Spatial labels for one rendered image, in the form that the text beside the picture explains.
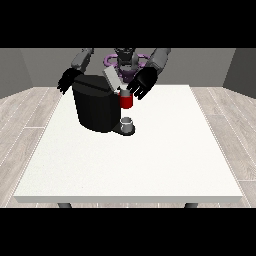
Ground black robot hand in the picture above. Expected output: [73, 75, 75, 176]
[56, 67, 85, 96]
[126, 66, 159, 101]

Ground small grey coffee pod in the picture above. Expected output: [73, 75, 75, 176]
[119, 84, 130, 96]

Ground red pod holder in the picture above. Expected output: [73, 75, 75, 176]
[118, 93, 135, 110]

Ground pale grey machine lid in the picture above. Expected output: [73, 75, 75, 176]
[102, 65, 123, 92]

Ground black coffee machine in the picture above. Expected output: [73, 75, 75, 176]
[71, 73, 136, 136]

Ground grey robot trunk purple rings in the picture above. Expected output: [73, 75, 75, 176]
[103, 48, 150, 84]

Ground small grey cup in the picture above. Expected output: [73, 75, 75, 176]
[120, 116, 135, 132]

